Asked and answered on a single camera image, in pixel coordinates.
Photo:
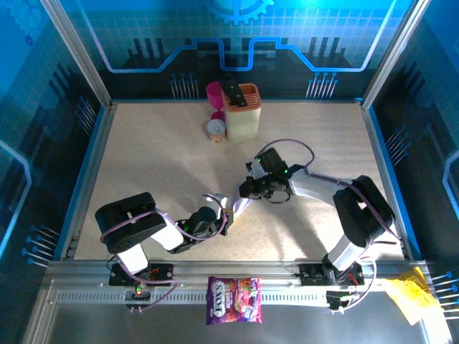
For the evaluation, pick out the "purple candy bag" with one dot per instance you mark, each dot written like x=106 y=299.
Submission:
x=233 y=301

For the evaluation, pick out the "small tan can white lid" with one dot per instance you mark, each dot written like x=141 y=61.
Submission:
x=216 y=130

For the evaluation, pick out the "beige knife block orange top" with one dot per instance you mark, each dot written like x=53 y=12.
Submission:
x=244 y=125

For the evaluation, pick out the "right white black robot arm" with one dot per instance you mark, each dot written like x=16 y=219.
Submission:
x=362 y=211

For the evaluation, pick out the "pink plastic goblet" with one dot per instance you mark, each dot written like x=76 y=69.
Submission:
x=214 y=95

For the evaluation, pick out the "aluminium front rail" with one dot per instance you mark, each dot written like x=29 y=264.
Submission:
x=233 y=267

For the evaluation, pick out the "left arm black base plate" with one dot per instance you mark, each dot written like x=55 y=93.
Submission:
x=161 y=276

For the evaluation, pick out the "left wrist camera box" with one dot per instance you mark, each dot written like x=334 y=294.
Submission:
x=217 y=202

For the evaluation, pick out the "aluminium frame post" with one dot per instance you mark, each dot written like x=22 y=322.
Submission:
x=78 y=53
x=392 y=53

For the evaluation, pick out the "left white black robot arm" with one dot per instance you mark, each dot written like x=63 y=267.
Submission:
x=125 y=218

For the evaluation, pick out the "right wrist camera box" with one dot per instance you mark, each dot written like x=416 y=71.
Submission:
x=256 y=167

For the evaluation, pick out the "right aluminium side rail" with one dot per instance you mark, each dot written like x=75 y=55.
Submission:
x=382 y=168

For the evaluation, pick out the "aluminium side rail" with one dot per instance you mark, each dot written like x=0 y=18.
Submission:
x=382 y=168
x=92 y=168

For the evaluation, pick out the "left aluminium frame post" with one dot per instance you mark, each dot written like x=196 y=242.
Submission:
x=78 y=53

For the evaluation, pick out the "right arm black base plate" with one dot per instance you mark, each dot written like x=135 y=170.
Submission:
x=312 y=276

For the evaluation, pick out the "left aluminium side rail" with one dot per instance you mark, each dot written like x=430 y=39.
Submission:
x=92 y=168

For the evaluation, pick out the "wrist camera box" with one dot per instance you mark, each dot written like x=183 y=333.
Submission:
x=217 y=202
x=256 y=167

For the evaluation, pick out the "right aluminium frame post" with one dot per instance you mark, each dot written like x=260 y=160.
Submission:
x=392 y=53

